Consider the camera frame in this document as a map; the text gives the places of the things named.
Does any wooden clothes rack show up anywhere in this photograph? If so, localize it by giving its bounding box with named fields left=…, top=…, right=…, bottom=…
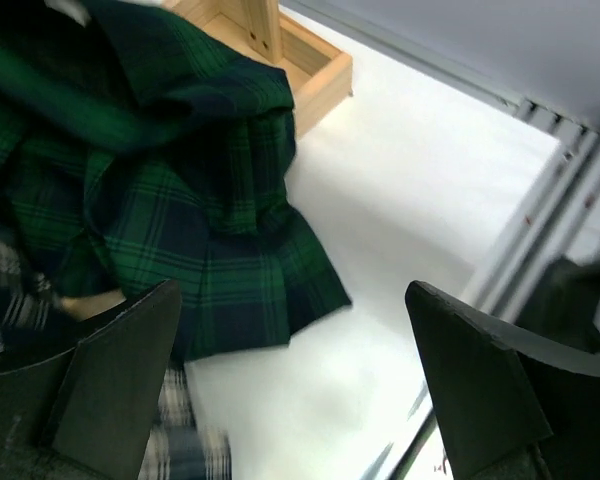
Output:
left=161, top=0, right=353, bottom=137

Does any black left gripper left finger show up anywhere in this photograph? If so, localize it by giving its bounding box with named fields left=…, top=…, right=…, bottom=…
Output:
left=0, top=280, right=181, bottom=479

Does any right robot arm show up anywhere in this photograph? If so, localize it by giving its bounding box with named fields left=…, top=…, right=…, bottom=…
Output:
left=515, top=257, right=600, bottom=354

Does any navy white plaid skirt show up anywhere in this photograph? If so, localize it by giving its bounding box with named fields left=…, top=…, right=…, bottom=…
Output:
left=0, top=226, right=231, bottom=479

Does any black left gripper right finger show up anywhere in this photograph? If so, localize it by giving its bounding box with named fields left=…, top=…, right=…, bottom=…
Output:
left=405, top=281, right=600, bottom=480

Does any dark green plaid skirt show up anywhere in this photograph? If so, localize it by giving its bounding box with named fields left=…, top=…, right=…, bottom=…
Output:
left=0, top=1, right=350, bottom=360

